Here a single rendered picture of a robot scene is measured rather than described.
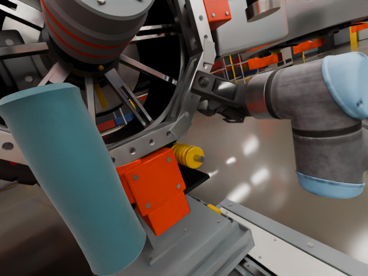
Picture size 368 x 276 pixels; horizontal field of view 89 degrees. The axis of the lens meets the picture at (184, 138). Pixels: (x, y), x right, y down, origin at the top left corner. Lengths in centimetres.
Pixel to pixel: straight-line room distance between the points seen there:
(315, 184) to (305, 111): 12
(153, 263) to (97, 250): 39
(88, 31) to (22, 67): 29
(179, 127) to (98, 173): 23
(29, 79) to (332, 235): 108
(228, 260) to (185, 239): 15
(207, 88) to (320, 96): 20
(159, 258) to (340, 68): 63
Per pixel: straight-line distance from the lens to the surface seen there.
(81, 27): 31
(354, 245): 95
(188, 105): 45
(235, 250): 73
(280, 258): 79
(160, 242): 70
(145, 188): 42
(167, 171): 43
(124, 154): 40
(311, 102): 33
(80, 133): 25
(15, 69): 57
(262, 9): 31
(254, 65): 461
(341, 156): 35
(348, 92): 31
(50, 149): 25
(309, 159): 36
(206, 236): 68
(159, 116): 51
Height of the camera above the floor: 69
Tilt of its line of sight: 15 degrees down
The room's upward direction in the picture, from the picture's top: 18 degrees counter-clockwise
